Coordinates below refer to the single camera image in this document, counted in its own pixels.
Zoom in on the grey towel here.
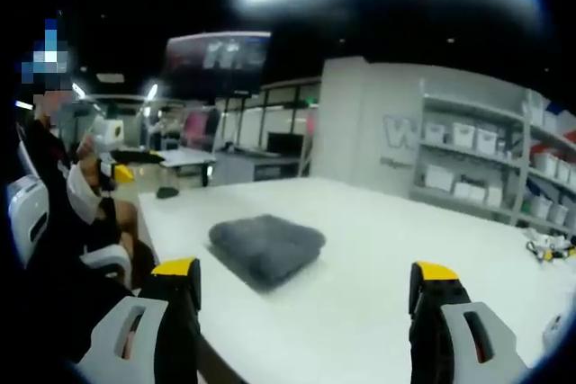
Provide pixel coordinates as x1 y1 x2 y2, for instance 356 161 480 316
208 214 327 294

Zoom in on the person's left hand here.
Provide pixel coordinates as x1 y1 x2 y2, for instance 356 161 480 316
75 134 99 162

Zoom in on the person's bare leg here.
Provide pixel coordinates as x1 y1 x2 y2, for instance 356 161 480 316
106 198 141 259

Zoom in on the white background table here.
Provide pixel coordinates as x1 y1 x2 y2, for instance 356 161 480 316
156 148 218 188

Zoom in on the white chair armrest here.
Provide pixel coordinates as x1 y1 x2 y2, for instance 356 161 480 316
79 243 133 290

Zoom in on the white chest-worn device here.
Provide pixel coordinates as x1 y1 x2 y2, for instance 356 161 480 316
4 174 50 265

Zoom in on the person's dark clothed torso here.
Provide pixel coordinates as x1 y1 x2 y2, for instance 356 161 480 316
8 117 159 371

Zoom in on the pile of small tools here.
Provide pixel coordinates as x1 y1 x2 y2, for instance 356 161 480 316
524 233 576 264

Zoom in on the hanging dark display screen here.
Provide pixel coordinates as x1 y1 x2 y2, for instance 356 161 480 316
164 31 273 96

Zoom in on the grey background counter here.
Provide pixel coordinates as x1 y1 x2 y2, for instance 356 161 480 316
211 149 312 183

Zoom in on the grey metal shelf unit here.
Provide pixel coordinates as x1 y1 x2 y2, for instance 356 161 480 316
408 78 576 241

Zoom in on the black background monitor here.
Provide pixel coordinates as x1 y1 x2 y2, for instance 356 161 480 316
266 130 302 154

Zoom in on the row of white storage bins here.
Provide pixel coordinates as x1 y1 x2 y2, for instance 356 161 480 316
422 95 576 228

